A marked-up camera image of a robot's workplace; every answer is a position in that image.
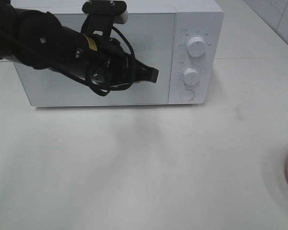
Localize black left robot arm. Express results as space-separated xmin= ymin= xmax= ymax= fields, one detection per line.
xmin=0 ymin=0 xmax=158 ymax=92

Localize white round door button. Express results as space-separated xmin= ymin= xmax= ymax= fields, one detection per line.
xmin=180 ymin=90 xmax=195 ymax=102

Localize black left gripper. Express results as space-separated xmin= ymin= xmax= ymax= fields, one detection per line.
xmin=81 ymin=0 xmax=159 ymax=86

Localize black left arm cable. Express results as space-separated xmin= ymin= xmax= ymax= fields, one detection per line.
xmin=85 ymin=25 xmax=136 ymax=97

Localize white microwave oven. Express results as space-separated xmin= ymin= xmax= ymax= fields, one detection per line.
xmin=11 ymin=0 xmax=225 ymax=108

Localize white microwave door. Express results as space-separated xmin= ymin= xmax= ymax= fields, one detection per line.
xmin=15 ymin=13 xmax=176 ymax=107

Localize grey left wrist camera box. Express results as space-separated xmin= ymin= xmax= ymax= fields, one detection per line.
xmin=113 ymin=9 xmax=128 ymax=24

